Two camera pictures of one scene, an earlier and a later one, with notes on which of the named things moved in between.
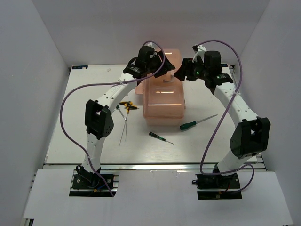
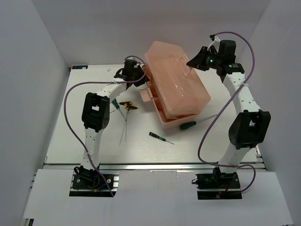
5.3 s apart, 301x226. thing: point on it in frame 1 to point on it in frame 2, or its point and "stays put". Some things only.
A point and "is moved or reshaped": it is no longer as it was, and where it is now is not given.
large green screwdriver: x=185 y=125 stays put
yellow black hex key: x=127 y=104 stays put
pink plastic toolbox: x=163 y=96 is moved or reshaped
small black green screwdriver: x=153 y=134 stays put
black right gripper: x=186 y=66 to x=198 y=61
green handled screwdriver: x=117 y=107 stays put
